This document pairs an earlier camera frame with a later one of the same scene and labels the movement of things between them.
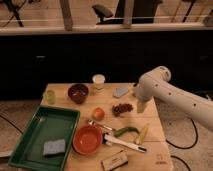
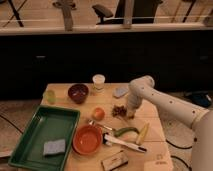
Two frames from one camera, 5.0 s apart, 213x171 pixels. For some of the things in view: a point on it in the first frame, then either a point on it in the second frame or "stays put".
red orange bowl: [87, 139] stays put
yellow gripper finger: [141, 106] to [130, 114]
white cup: [98, 81] stays put
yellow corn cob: [143, 132] stays put
